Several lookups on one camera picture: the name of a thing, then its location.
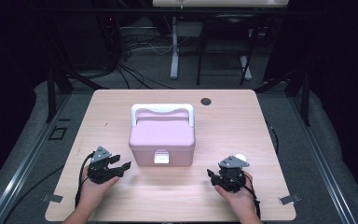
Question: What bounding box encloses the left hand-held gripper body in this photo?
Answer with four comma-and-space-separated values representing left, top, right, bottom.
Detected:
87, 146, 120, 185

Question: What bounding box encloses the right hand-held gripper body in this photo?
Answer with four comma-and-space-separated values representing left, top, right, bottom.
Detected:
218, 155, 250, 193

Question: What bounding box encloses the pink storage box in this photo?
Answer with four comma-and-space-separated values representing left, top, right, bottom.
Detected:
128, 103, 197, 167

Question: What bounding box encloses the person's left hand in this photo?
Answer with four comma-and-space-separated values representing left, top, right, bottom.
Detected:
78, 176, 120, 209

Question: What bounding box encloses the person's right hand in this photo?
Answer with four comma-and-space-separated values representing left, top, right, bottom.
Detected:
214, 173, 257, 216

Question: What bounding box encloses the grey metal table clip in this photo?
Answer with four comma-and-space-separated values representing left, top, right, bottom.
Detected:
278, 193, 301, 205
41, 193, 64, 203

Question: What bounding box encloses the black metal stand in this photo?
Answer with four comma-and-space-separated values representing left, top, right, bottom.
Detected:
45, 64, 110, 124
255, 66, 311, 127

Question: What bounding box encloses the white desk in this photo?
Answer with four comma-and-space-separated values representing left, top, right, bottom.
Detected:
152, 0, 290, 81

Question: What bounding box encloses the black chair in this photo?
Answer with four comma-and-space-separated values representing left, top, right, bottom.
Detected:
196, 13, 259, 87

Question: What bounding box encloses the left hand-held gripper cable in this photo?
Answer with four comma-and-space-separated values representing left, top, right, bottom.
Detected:
74, 152, 96, 209

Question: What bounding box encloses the hand-held gripper cable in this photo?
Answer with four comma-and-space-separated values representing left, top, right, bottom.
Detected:
243, 173, 262, 219
74, 152, 96, 209

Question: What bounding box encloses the right hand-held gripper cable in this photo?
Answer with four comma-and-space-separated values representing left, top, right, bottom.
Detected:
243, 173, 262, 219

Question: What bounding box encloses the thin black table cable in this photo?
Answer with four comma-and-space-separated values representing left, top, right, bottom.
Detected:
265, 119, 280, 155

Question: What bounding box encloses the black floor cable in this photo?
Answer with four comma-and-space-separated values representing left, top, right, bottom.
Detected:
3, 166, 64, 224

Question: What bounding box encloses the aluminium floor rail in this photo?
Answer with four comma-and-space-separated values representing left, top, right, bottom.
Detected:
288, 96, 358, 224
0, 92, 73, 224

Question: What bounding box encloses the bundle of floor cables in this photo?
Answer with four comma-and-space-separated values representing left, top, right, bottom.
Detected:
115, 27, 181, 90

